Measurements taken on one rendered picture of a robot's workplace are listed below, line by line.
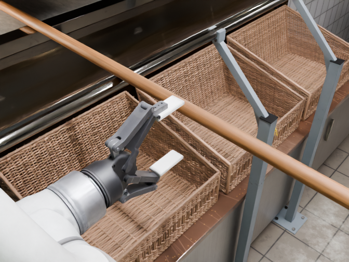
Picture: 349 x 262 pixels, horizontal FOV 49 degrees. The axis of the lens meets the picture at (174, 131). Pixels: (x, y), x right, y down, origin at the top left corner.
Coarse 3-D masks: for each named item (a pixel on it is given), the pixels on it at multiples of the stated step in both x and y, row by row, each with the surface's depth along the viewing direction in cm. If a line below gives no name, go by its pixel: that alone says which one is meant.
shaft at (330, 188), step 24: (0, 0) 121; (72, 48) 99; (120, 72) 89; (168, 96) 81; (216, 120) 74; (240, 144) 71; (264, 144) 69; (288, 168) 65; (312, 168) 65; (336, 192) 61
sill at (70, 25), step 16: (112, 0) 130; (128, 0) 131; (144, 0) 137; (64, 16) 119; (80, 16) 120; (96, 16) 124; (16, 32) 110; (32, 32) 110; (64, 32) 118; (0, 48) 105; (16, 48) 108
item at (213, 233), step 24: (336, 96) 192; (312, 120) 176; (336, 120) 201; (288, 144) 164; (336, 144) 228; (240, 192) 142; (264, 192) 161; (288, 192) 192; (216, 216) 134; (240, 216) 151; (264, 216) 178; (192, 240) 126; (216, 240) 141
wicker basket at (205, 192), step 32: (128, 96) 145; (64, 128) 130; (96, 128) 140; (160, 128) 141; (0, 160) 117; (32, 160) 124; (64, 160) 133; (96, 160) 143; (192, 160) 137; (32, 192) 127; (160, 192) 141; (192, 192) 141; (96, 224) 130; (128, 224) 130; (160, 224) 113; (192, 224) 130; (128, 256) 106
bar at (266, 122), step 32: (224, 32) 114; (320, 32) 144; (160, 64) 100; (96, 96) 88; (256, 96) 117; (320, 96) 154; (32, 128) 78; (320, 128) 162; (256, 160) 127; (256, 192) 134; (288, 224) 201
